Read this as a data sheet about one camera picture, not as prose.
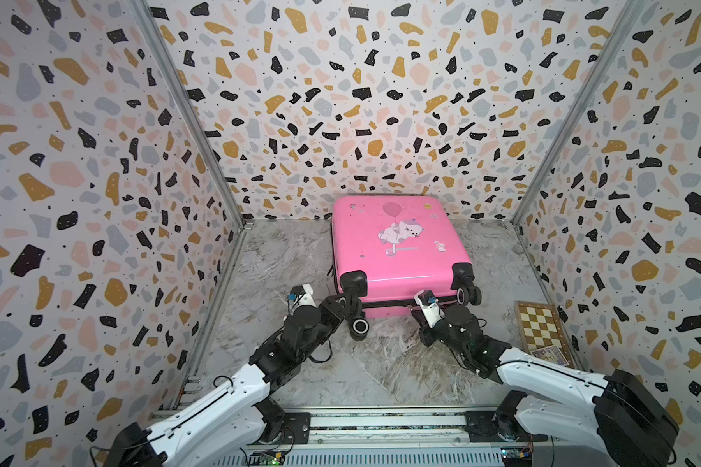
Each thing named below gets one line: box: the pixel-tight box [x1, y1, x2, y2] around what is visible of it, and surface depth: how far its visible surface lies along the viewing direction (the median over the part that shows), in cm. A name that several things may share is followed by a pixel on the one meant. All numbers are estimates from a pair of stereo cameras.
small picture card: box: [529, 344, 570, 366], surface depth 84 cm
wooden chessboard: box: [515, 300, 578, 369], surface depth 92 cm
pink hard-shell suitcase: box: [329, 194, 482, 320], surface depth 87 cm
